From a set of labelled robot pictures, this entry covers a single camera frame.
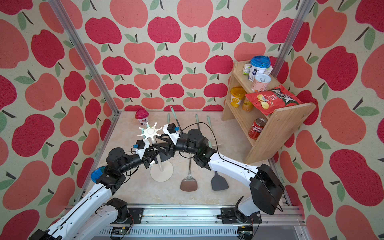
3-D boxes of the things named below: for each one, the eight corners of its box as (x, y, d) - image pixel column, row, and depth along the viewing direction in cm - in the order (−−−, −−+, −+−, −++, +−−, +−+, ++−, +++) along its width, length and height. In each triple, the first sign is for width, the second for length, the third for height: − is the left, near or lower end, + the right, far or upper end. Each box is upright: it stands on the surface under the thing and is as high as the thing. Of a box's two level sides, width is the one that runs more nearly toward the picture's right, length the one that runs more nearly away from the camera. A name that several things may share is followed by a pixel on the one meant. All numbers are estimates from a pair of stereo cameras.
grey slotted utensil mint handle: (211, 190, 84) (212, 189, 83) (210, 172, 91) (210, 171, 90) (228, 190, 84) (228, 189, 83) (225, 172, 91) (226, 171, 90)
